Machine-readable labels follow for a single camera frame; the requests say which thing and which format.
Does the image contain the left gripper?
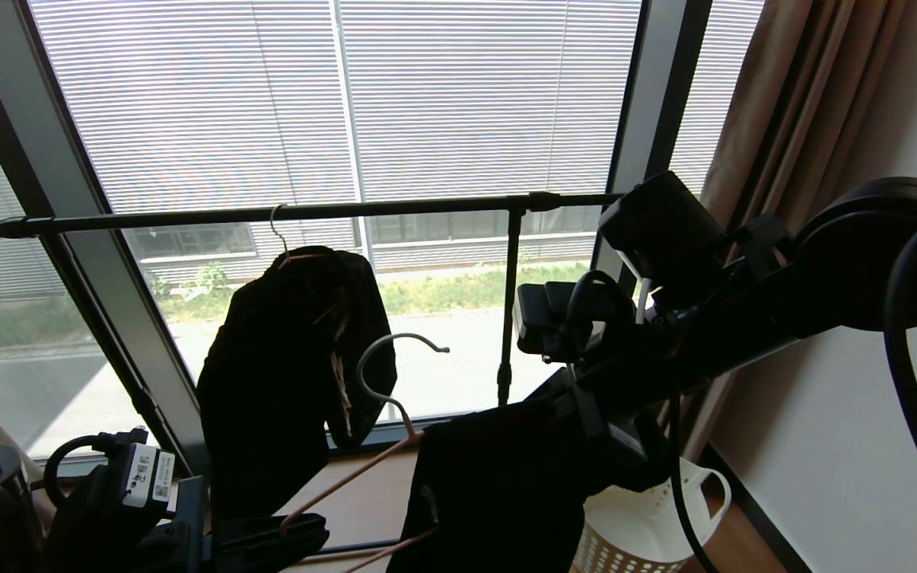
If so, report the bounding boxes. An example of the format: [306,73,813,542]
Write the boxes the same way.
[46,476,213,573]

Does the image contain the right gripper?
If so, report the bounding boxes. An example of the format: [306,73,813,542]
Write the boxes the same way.
[537,350,670,482]

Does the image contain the black garment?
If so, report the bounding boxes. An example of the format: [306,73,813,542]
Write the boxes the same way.
[385,396,676,573]

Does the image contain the black shorts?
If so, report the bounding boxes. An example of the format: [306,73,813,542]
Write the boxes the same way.
[197,245,398,522]

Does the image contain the pink clothes hanger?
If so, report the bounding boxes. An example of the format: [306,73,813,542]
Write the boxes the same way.
[279,333,451,573]
[269,203,330,269]

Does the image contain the white laundry basket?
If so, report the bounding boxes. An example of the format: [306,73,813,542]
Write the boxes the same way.
[570,456,732,573]

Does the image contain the black clothes rack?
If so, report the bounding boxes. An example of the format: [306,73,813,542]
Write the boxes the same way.
[0,191,626,555]

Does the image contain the brown curtain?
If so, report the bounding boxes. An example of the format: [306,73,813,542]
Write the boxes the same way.
[665,0,905,462]

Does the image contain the window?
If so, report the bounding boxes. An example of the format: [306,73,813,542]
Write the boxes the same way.
[0,0,766,478]

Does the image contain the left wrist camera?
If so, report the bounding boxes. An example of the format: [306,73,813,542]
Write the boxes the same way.
[107,428,178,512]

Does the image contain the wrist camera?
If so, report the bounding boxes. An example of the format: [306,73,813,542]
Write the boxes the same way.
[107,428,178,512]
[513,271,636,361]

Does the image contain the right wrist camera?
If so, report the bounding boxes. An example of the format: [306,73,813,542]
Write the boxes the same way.
[513,271,636,361]

